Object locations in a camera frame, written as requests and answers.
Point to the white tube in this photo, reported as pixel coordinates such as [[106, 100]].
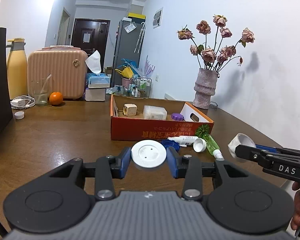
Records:
[[185, 140]]

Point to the brown cardboard carton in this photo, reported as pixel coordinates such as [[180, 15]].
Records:
[[108, 70]]

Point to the white round disc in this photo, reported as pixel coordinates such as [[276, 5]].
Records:
[[148, 153]]

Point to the purple flower wall sticker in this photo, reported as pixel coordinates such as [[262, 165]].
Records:
[[149, 67]]

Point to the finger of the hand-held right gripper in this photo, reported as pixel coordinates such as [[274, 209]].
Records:
[[267, 148], [252, 153]]

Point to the paper sheet on refrigerator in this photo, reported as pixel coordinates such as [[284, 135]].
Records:
[[130, 27]]

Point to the beige plug adapter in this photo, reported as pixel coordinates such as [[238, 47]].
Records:
[[130, 110]]

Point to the folded umbrella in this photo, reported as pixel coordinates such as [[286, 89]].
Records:
[[140, 37]]

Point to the white ribbed cap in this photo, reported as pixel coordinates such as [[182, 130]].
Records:
[[199, 145]]

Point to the orange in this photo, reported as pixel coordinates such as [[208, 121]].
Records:
[[56, 98]]

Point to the yellow thermos jug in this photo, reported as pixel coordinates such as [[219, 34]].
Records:
[[16, 72]]

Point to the yellow and black box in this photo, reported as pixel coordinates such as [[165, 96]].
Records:
[[137, 15]]

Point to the clear glass cup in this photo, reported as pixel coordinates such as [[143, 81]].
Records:
[[40, 97]]

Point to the white box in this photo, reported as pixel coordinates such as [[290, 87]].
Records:
[[95, 94]]

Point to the paper notice on door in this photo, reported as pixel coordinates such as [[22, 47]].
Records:
[[86, 37]]

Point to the framed wall picture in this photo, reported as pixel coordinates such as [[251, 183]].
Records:
[[157, 17]]

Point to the clear drinking straw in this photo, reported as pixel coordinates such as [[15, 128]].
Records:
[[46, 82]]

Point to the dark brown door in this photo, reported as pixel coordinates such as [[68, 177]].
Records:
[[77, 35]]

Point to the green spray bottle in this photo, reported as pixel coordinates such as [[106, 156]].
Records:
[[211, 145]]

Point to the pink bucket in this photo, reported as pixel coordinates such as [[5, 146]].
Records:
[[126, 82]]

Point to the orange cardboard box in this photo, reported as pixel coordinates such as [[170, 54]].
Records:
[[152, 130]]

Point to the yellow watering can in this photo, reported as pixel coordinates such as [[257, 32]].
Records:
[[127, 72]]

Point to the purple ribbed lid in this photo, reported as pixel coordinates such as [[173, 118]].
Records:
[[178, 117]]

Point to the pink stone vase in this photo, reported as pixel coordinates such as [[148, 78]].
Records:
[[205, 90]]

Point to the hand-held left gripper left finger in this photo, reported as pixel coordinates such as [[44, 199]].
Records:
[[125, 162]]

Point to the blue tissue box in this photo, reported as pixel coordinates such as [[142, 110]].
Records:
[[97, 81]]

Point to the pink ribbed suitcase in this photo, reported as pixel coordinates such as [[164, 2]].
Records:
[[57, 72]]

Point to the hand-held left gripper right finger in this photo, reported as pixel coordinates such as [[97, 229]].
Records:
[[172, 162]]

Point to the white cup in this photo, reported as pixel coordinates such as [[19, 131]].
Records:
[[242, 140]]

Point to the light side door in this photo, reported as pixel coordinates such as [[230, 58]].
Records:
[[63, 27]]

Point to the translucent plastic box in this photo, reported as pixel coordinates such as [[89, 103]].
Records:
[[155, 112]]

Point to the blue lid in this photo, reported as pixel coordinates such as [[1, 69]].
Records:
[[170, 143]]

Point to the bunch of dried pink roses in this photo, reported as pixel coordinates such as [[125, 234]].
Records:
[[210, 55]]

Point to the grey refrigerator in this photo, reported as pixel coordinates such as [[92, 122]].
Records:
[[126, 52]]

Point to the small white bottle cap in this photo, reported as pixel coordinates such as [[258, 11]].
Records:
[[19, 115]]

